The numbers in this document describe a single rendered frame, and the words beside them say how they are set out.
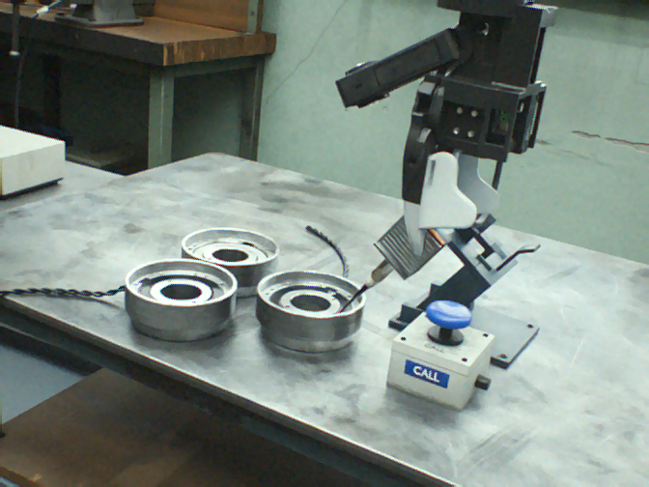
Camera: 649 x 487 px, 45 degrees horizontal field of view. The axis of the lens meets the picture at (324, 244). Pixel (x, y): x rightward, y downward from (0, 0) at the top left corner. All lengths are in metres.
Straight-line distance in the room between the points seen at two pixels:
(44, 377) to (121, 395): 0.71
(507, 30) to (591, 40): 1.65
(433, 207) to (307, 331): 0.17
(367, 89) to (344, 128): 1.88
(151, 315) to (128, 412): 0.38
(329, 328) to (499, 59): 0.28
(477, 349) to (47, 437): 0.58
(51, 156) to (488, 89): 1.05
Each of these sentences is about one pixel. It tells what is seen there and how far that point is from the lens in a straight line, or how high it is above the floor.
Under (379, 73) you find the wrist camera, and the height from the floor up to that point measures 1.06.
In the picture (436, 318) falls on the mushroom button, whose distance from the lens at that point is 0.67.
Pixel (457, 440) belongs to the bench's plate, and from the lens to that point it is 0.65.
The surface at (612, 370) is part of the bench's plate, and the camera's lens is 0.81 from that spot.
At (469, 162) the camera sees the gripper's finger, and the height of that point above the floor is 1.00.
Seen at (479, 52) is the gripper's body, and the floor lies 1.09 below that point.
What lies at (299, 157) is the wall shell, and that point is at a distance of 2.63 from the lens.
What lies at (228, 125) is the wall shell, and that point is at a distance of 2.77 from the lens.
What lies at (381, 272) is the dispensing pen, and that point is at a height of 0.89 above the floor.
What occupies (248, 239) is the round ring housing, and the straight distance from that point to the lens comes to 0.89.
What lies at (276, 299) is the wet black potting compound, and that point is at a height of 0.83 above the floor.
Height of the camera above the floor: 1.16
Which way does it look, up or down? 21 degrees down
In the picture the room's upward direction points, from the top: 7 degrees clockwise
